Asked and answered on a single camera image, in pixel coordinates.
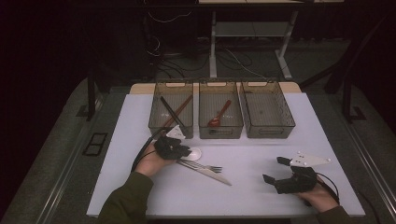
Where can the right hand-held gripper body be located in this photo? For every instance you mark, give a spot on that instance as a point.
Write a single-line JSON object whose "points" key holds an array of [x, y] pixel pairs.
{"points": [[300, 183]]}

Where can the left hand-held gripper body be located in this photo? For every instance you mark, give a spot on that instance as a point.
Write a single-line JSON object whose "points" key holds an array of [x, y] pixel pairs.
{"points": [[166, 149]]}

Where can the white ceramic spoon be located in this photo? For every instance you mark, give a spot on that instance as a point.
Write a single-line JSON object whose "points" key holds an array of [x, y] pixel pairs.
{"points": [[194, 154]]}

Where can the steel fork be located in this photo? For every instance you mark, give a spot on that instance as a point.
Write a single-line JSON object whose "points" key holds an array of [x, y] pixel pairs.
{"points": [[214, 169]]}

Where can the smoky clear plastic bin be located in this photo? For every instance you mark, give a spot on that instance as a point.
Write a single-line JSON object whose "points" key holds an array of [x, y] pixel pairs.
{"points": [[230, 118], [157, 115], [266, 109]]}

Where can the brown wooden spoon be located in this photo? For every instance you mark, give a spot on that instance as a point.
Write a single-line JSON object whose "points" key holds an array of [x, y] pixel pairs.
{"points": [[214, 121]]}

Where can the black chopstick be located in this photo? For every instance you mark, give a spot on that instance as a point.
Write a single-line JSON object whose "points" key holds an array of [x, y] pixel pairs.
{"points": [[170, 106], [166, 104]]}

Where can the steel table knife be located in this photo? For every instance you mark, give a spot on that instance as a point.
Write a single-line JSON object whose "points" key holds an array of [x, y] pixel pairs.
{"points": [[219, 179]]}

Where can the brown wooden chopstick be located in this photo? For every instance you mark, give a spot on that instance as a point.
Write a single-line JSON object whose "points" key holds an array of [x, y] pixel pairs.
{"points": [[185, 103], [188, 100]]}

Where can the person's left hand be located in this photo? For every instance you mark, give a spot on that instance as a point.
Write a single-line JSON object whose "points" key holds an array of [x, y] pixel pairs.
{"points": [[151, 165]]}

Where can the person's right hand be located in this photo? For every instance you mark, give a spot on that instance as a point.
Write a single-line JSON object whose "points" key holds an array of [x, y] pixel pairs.
{"points": [[322, 200]]}

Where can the white table mat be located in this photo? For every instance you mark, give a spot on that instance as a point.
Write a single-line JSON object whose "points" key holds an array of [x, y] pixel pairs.
{"points": [[249, 199]]}

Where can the black metal stand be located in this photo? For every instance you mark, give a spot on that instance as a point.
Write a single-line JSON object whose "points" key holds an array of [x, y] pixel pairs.
{"points": [[346, 99], [91, 93]]}

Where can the black angled stand leg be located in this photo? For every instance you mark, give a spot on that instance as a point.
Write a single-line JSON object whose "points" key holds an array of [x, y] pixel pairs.
{"points": [[351, 62]]}

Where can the grey metal floor rail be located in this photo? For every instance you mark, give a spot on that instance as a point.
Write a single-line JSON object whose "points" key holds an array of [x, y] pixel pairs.
{"points": [[67, 174], [373, 171]]}

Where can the white metal frame desk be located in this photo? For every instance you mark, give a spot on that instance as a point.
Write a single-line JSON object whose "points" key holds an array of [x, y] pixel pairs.
{"points": [[212, 46]]}

